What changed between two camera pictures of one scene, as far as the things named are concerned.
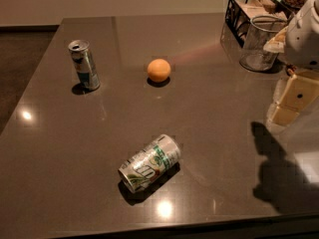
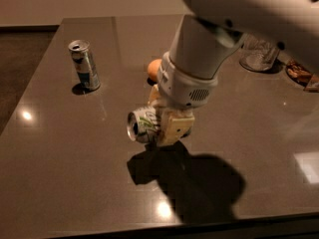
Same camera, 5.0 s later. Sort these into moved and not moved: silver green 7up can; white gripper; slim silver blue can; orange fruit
Moved: white gripper; silver green 7up can
Not moved: orange fruit; slim silver blue can
